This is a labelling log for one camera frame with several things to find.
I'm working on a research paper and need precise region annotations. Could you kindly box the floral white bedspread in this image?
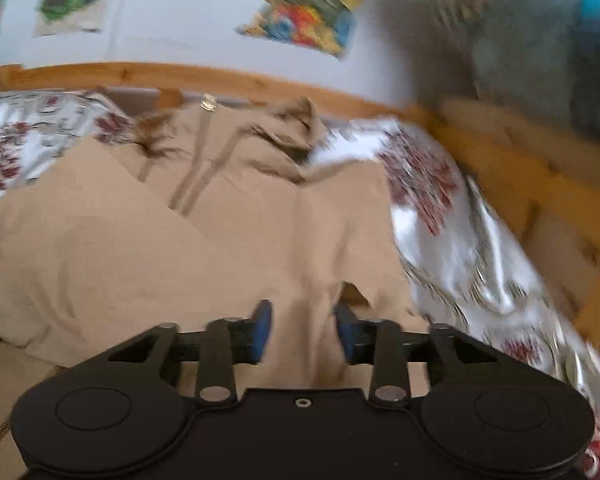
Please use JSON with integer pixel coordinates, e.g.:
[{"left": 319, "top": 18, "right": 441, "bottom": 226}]
[{"left": 0, "top": 90, "right": 600, "bottom": 480}]

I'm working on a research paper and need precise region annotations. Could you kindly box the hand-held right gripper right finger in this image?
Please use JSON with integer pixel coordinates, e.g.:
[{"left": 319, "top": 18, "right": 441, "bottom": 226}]
[{"left": 332, "top": 302, "right": 501, "bottom": 408}]

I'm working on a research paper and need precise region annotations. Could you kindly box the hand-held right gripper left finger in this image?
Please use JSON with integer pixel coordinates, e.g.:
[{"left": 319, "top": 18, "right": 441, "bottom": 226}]
[{"left": 100, "top": 300, "right": 274, "bottom": 408}]

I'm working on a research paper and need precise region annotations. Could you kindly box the beige hoodie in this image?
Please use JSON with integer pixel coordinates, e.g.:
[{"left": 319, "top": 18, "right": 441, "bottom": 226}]
[{"left": 0, "top": 95, "right": 423, "bottom": 480}]

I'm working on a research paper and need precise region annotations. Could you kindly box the colourful landscape wall poster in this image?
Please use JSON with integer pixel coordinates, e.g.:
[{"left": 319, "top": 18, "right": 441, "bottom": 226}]
[{"left": 235, "top": 0, "right": 372, "bottom": 59}]

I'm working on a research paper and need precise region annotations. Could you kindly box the wooden bed frame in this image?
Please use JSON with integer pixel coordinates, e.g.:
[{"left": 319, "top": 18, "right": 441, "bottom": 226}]
[{"left": 0, "top": 62, "right": 600, "bottom": 348}]

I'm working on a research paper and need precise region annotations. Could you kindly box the grey patterned hanging cloth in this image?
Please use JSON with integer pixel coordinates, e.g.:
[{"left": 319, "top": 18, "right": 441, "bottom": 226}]
[{"left": 425, "top": 0, "right": 600, "bottom": 143}]

